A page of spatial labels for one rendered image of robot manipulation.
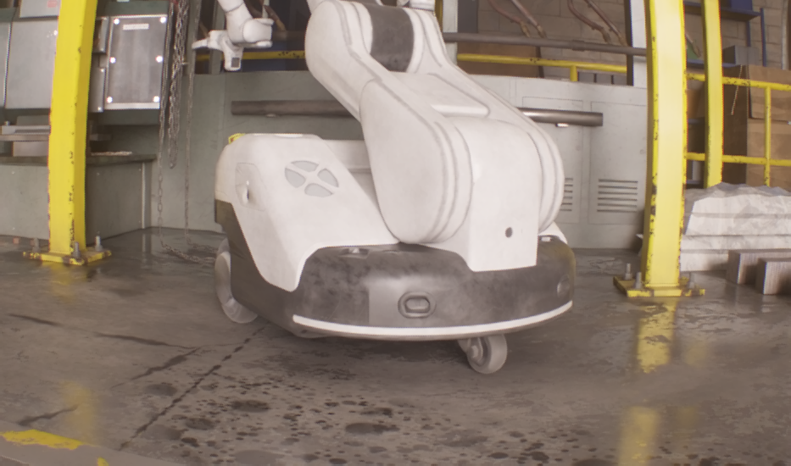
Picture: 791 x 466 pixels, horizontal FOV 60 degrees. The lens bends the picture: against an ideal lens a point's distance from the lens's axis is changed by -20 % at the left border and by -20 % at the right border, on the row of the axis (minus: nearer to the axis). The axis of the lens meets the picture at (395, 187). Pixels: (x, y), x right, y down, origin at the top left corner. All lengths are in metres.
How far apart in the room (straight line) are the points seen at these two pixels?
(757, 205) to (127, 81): 2.14
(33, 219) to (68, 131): 0.56
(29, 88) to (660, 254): 2.09
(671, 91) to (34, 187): 2.06
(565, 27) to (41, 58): 5.98
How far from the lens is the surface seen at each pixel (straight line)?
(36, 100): 2.76
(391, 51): 1.52
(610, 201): 2.95
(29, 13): 2.81
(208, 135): 3.12
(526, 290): 1.27
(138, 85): 2.70
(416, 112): 1.24
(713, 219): 2.49
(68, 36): 2.34
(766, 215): 2.58
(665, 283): 2.10
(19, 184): 2.81
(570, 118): 2.83
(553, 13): 7.89
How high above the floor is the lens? 0.36
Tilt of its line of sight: 3 degrees down
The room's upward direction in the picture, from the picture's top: 2 degrees clockwise
